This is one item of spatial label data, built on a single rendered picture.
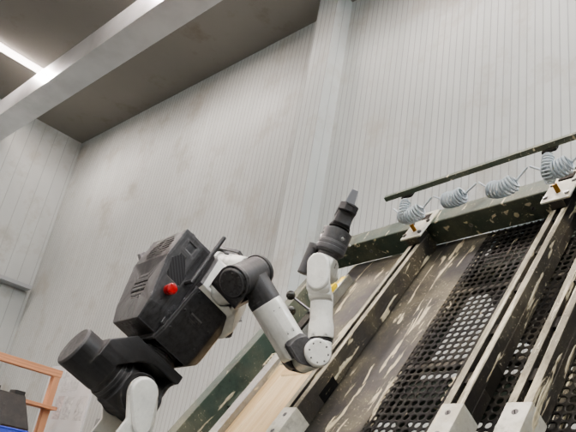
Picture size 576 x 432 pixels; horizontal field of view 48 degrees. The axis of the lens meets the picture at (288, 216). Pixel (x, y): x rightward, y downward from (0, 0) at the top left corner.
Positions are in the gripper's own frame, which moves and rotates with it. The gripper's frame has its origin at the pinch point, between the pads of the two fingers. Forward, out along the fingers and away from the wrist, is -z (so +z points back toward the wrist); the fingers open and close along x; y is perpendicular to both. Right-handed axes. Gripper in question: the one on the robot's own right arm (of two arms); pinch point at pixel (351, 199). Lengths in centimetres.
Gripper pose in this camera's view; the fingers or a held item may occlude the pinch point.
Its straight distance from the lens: 197.1
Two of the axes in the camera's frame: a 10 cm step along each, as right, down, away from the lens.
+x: -0.8, 2.4, 9.7
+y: 9.2, 3.9, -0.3
